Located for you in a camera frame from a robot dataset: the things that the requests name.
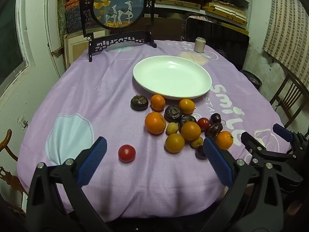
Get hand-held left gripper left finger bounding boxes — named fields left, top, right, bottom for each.
left=26, top=136, right=114, bottom=232

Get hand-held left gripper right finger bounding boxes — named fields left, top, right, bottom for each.
left=202, top=137, right=285, bottom=232

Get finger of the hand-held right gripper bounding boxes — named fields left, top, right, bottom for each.
left=273, top=123, right=309, bottom=150
left=241, top=131, right=298, bottom=165

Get small yellow loquat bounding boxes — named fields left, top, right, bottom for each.
left=166, top=122, right=179, bottom=135
left=191, top=136, right=204, bottom=149

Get dark water chestnut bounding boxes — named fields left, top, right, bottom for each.
left=131, top=95, right=149, bottom=112
left=164, top=105, right=182, bottom=124
left=205, top=123, right=224, bottom=138
left=179, top=115, right=197, bottom=128

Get large red tomato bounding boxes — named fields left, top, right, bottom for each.
left=118, top=144, right=136, bottom=163

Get small red tomato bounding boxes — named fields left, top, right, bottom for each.
left=197, top=117, right=211, bottom=131

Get large orange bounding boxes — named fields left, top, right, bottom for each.
left=144, top=112, right=167, bottom=135

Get white oval plate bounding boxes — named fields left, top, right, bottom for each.
left=133, top=55, right=212, bottom=100

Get wooden slatted chair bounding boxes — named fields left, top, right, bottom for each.
left=269, top=72, right=309, bottom=136

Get black round wheel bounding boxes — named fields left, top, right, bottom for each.
left=240, top=70, right=263, bottom=90

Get purple printed tablecloth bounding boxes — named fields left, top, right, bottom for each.
left=16, top=40, right=294, bottom=223

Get carved wooden chair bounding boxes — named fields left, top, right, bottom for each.
left=0, top=129, right=29, bottom=199

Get checked curtain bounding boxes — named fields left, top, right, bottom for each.
left=262, top=0, right=309, bottom=75

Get pale drink can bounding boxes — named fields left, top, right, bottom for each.
left=194, top=37, right=206, bottom=54

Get black chair back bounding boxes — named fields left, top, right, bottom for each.
left=185, top=17, right=250, bottom=69

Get white shelf unit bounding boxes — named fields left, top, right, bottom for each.
left=154, top=0, right=253, bottom=33

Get blue patterned boxes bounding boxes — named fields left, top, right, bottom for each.
left=65, top=0, right=94, bottom=33

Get round painted deer screen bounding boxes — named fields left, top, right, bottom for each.
left=79, top=0, right=157, bottom=62

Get leaning picture frame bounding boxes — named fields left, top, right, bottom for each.
left=63, top=31, right=93, bottom=69

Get window with white frame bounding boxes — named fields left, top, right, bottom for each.
left=0, top=0, right=32, bottom=97

